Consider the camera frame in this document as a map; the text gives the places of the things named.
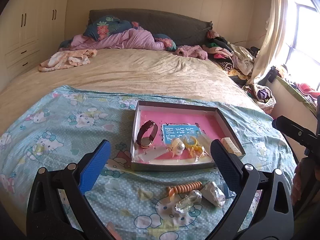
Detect shallow cardboard box tray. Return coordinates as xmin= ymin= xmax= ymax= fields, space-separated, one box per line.
xmin=130 ymin=101 xmax=245 ymax=171

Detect cream wardrobe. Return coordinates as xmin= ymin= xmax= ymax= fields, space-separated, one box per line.
xmin=1 ymin=0 xmax=68 ymax=89

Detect earring card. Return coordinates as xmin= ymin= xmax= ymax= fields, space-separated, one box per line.
xmin=135 ymin=146 xmax=168 ymax=163

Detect peach clothing on bed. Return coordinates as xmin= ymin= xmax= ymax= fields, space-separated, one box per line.
xmin=37 ymin=49 xmax=97 ymax=72

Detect crinkled clear plastic jewelry bag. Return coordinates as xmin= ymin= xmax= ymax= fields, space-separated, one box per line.
xmin=172 ymin=190 xmax=202 ymax=214

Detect floral dark pillow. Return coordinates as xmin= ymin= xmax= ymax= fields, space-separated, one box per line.
xmin=83 ymin=15 xmax=139 ymax=41

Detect orange spiral hair tie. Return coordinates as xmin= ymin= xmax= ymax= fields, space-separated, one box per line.
xmin=166 ymin=180 xmax=203 ymax=197

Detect yellow rings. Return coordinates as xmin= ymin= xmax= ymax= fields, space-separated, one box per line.
xmin=183 ymin=132 xmax=213 ymax=159

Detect beige bed blanket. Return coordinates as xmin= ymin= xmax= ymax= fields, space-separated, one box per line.
xmin=1 ymin=49 xmax=257 ymax=133

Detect red leather strap wristwatch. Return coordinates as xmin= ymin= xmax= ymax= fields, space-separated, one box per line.
xmin=136 ymin=120 xmax=158 ymax=148

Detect pink fuzzy garment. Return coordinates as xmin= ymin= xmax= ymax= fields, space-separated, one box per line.
xmin=174 ymin=45 xmax=208 ymax=60

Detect Hello Kitty blue sheet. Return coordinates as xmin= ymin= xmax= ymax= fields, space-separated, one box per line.
xmin=1 ymin=86 xmax=296 ymax=239

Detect cream curtain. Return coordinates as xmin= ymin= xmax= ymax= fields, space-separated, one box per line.
xmin=247 ymin=0 xmax=289 ymax=85

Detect person's right hand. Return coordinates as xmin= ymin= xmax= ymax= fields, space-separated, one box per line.
xmin=291 ymin=162 xmax=302 ymax=206

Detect purple quilt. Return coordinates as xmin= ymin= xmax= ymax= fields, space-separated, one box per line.
xmin=69 ymin=28 xmax=165 ymax=51

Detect cream hair comb clip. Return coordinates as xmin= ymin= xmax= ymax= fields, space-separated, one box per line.
xmin=221 ymin=137 xmax=242 ymax=157

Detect pile of clothes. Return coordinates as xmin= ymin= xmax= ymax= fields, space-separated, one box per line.
xmin=202 ymin=30 xmax=260 ymax=81

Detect dark grey headboard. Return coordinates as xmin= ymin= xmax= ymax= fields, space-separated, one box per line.
xmin=88 ymin=8 xmax=213 ymax=46

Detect basket of clothes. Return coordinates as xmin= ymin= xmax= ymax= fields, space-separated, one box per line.
xmin=242 ymin=83 xmax=276 ymax=115

